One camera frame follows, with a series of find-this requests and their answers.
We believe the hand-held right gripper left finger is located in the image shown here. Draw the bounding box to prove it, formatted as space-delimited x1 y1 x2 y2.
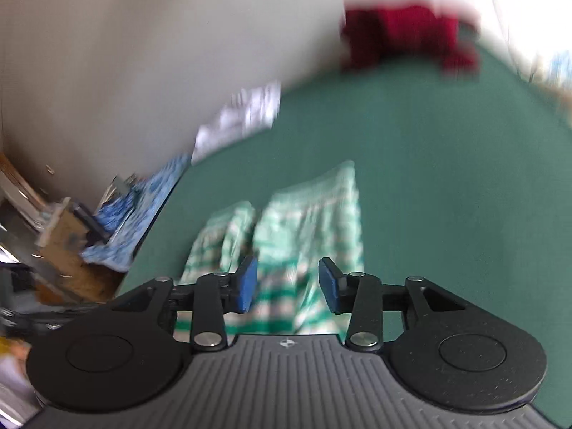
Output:
112 257 260 352

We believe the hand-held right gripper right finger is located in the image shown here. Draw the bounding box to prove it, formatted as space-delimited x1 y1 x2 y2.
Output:
318 257 471 352

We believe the green white striped garment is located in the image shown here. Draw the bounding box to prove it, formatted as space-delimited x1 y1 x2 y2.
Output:
172 160 365 345

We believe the blue white patterned blanket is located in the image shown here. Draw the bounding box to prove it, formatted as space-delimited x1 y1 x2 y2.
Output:
80 154 192 273

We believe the white cloth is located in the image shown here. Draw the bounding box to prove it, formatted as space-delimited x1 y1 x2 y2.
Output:
191 79 283 165

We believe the dark flat device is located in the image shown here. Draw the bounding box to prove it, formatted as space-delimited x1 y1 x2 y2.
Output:
71 203 110 246

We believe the cardboard box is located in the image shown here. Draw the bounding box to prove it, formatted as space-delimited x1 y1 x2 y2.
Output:
35 197 123 302

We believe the dark red cloth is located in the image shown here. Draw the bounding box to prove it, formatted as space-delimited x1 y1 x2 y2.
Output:
340 0 481 80

